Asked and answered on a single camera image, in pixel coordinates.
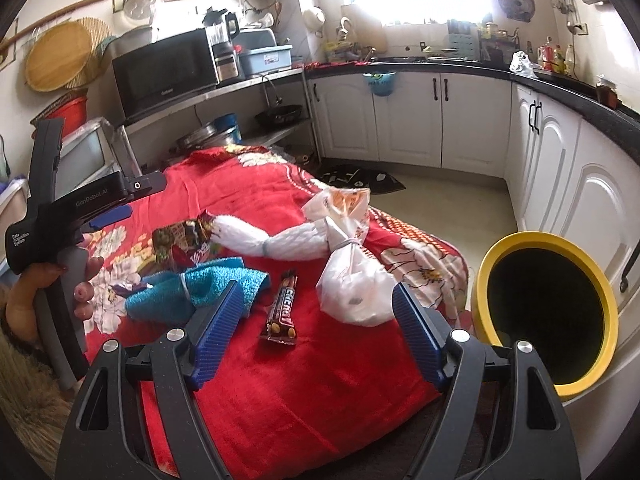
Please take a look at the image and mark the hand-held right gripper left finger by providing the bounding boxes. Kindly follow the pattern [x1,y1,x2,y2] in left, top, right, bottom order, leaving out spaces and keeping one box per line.
[55,280,246,480]

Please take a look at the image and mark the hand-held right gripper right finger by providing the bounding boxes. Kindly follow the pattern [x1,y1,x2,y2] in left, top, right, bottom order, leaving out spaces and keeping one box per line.
[391,284,583,480]

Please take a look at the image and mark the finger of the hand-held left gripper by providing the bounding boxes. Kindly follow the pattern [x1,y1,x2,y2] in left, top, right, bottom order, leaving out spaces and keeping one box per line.
[87,204,135,231]
[117,170,168,197]

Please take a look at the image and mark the colourful snack packet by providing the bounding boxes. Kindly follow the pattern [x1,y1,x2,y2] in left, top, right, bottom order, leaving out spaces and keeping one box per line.
[150,210,221,271]

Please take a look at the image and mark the brown chocolate bar wrapper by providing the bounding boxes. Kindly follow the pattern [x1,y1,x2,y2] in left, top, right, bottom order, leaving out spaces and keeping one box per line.
[258,270,299,346]

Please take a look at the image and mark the blue towel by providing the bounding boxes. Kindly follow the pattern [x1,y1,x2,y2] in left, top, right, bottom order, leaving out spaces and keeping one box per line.
[124,256,271,323]

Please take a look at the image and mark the white plastic bag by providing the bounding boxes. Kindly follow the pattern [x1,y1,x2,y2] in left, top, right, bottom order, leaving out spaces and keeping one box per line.
[301,186,408,328]

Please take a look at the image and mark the white towel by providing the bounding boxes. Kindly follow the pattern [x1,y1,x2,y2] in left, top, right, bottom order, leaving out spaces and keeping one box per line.
[210,214,333,263]

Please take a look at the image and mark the yellow trash bin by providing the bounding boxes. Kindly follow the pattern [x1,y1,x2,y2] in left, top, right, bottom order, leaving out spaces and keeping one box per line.
[470,231,621,402]

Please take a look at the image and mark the person's left forearm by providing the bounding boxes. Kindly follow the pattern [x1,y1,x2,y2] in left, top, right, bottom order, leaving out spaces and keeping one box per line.
[0,332,76,466]

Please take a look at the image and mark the person's left hand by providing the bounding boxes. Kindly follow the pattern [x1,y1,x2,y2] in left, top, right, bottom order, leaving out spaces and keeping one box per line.
[4,232,105,348]

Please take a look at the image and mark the purple plastic container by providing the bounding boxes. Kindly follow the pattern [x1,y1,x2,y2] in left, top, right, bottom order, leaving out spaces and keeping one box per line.
[0,175,28,261]

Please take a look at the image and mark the grey box appliance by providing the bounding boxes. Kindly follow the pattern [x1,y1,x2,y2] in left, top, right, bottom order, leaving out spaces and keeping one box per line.
[57,119,141,186]

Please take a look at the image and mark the steel pots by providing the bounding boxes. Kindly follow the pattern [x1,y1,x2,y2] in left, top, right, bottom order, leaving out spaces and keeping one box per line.
[175,122,241,153]

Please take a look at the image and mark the red basket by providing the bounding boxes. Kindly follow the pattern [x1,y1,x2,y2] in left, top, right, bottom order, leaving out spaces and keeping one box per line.
[32,95,91,136]

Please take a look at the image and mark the red floral blanket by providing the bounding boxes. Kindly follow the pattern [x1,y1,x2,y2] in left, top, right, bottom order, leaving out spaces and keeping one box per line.
[82,144,473,480]

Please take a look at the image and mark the black microwave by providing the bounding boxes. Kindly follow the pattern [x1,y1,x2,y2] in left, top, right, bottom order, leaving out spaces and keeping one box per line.
[111,27,221,121]

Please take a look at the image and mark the metal shelf table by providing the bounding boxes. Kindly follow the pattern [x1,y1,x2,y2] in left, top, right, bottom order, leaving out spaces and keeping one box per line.
[117,67,321,161]

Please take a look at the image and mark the black wok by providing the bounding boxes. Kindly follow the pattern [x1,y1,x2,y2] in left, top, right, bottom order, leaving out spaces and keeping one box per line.
[255,104,303,128]

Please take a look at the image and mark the round bamboo tray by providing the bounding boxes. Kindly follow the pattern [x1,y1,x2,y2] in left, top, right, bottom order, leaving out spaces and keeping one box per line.
[75,16,113,53]
[25,20,93,93]

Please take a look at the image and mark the dark floor mat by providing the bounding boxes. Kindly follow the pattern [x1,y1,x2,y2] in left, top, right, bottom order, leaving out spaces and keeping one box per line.
[320,164,407,196]

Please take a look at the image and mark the blue plastic storage box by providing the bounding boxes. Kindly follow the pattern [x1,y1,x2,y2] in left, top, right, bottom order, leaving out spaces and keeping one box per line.
[237,27,293,75]

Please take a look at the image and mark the white round plastic cover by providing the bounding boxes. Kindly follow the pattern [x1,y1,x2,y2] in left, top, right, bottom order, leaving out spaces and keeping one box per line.
[122,0,166,28]

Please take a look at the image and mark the long wooden stick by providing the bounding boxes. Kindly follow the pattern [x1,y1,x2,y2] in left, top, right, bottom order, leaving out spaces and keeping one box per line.
[0,0,118,58]

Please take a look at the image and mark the white kitchen cabinets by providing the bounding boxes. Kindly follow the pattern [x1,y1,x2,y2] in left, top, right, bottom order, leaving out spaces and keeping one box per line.
[305,67,640,401]

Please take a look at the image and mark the white hanging pot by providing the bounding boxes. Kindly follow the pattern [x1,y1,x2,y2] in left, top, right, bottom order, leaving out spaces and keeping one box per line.
[302,6,327,33]

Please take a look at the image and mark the blue hanging bin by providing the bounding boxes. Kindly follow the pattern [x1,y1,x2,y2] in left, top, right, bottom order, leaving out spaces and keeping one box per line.
[362,71,396,98]

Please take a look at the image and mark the black countertop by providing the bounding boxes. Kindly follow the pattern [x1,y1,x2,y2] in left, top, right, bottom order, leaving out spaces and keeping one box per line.
[302,57,640,148]

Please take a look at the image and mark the crumpled clear bag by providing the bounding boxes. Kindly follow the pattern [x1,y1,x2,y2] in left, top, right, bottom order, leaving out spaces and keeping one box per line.
[510,51,538,78]

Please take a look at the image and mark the teal drawer organizer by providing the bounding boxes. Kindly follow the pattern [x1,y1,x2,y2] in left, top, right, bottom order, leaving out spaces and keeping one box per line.
[447,20,481,53]

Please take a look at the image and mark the glass jar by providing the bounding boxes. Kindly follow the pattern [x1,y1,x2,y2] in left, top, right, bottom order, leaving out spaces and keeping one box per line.
[595,75,623,108]

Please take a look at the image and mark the group of condiment bottles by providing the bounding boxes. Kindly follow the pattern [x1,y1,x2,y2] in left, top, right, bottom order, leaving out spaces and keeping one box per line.
[537,37,578,76]

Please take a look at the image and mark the round wall fan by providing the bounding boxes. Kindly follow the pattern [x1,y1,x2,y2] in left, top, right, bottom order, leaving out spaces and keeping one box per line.
[497,0,537,23]

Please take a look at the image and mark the wall utensil rack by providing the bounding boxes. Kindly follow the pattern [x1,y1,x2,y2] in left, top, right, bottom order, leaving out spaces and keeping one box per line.
[552,0,586,36]

